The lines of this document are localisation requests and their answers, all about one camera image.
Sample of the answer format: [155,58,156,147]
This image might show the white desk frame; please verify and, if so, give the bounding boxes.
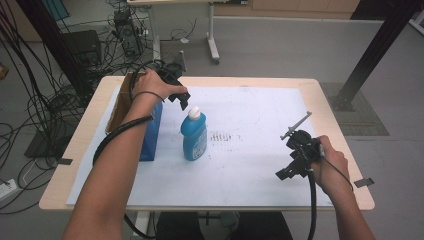
[126,0,249,66]

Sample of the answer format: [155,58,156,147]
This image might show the blue bottle with white cap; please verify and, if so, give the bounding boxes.
[180,105,208,162]

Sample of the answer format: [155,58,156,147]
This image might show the black sleeved gripper cable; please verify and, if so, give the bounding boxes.
[92,59,168,240]
[305,170,318,240]

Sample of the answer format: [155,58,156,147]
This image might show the black sleeved right gripper cable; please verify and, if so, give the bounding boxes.
[305,170,318,240]

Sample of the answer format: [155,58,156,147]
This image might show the person's right leg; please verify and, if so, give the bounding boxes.
[237,211,294,240]

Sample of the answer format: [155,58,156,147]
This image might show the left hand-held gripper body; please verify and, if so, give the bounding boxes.
[157,50,192,100]

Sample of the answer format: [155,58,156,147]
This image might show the black metal post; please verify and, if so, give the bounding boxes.
[329,0,424,113]
[14,0,96,101]

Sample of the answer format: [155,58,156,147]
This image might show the black computer tower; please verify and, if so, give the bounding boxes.
[113,9,145,58]

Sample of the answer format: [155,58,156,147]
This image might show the bundle of black cables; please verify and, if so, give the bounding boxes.
[0,0,158,214]

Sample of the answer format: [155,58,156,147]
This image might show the person's left leg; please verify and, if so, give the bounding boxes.
[155,211,209,240]

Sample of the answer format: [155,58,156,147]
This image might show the black wrist band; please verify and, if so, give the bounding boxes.
[132,90,166,103]

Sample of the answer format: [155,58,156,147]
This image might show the thin black wire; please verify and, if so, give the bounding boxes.
[319,155,354,193]

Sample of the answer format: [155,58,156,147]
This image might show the person's right hand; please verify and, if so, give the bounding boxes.
[310,134,351,198]

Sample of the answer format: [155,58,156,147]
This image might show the blue cardboard box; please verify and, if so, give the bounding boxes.
[105,73,164,163]

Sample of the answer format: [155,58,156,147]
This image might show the black box case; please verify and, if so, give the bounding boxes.
[61,29,103,68]

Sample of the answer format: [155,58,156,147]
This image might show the person's left hand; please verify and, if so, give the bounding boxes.
[132,68,189,103]

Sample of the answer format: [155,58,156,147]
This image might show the white table leg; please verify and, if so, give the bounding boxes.
[130,210,154,240]

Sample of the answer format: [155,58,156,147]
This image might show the wooden cabinet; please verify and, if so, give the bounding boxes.
[213,0,362,20]

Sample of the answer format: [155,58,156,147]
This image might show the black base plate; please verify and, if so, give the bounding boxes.
[23,124,79,160]

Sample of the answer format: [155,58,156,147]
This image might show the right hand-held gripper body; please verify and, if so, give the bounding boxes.
[280,111,324,171]

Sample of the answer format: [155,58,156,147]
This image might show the white power strip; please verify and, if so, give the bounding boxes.
[0,178,18,203]

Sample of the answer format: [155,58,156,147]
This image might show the person's leg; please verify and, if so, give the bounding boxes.
[155,211,209,240]
[237,211,294,240]

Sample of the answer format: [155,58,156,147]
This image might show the white paper sheet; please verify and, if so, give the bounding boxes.
[66,85,334,207]

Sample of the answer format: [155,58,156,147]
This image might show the black sleeved left gripper cable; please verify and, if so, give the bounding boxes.
[92,59,168,240]

